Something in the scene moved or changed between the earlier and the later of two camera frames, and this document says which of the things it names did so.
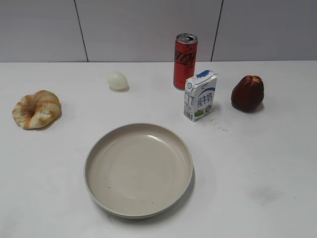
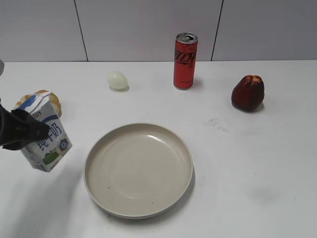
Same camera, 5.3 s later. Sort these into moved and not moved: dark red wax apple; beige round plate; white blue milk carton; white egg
Moved: white blue milk carton
Not moved: dark red wax apple; white egg; beige round plate
